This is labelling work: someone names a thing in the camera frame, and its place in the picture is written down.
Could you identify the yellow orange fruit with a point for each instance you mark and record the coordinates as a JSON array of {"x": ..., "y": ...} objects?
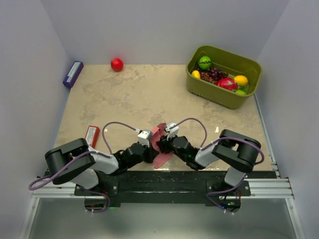
[{"x": 241, "y": 80}]

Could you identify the red box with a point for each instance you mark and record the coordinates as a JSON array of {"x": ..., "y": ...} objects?
[{"x": 92, "y": 135}]

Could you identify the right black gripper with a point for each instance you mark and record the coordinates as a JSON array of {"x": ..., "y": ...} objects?
[{"x": 163, "y": 143}]

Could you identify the small green fruit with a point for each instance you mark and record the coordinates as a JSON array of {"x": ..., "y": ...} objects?
[{"x": 240, "y": 92}]

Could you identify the purple box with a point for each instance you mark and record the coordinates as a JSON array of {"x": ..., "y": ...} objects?
[{"x": 73, "y": 74}]

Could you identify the red dragon fruit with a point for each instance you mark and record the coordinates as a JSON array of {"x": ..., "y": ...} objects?
[{"x": 228, "y": 83}]

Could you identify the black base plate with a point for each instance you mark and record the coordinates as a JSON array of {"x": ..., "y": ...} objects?
[{"x": 164, "y": 187}]

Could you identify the pink paper box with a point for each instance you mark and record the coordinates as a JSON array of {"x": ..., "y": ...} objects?
[{"x": 162, "y": 158}]

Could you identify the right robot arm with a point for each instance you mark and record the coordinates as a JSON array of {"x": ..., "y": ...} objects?
[{"x": 240, "y": 152}]

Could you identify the aluminium frame rail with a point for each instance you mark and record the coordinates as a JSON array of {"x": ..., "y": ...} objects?
[{"x": 268, "y": 213}]

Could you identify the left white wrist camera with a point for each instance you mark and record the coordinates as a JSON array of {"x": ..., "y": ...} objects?
[{"x": 144, "y": 137}]

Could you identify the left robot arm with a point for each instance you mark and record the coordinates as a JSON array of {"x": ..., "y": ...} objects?
[{"x": 77, "y": 162}]

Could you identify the purple grapes bunch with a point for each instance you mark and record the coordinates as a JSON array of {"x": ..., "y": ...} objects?
[{"x": 212, "y": 75}]

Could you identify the red apple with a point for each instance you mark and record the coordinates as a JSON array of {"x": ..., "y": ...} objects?
[{"x": 117, "y": 64}]

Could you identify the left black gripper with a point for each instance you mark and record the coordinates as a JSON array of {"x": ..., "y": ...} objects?
[{"x": 151, "y": 154}]

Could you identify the green plastic basket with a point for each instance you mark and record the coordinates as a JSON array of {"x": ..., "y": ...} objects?
[{"x": 230, "y": 63}]

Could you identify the small yellow lemon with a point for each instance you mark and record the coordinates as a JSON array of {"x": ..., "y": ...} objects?
[{"x": 196, "y": 74}]

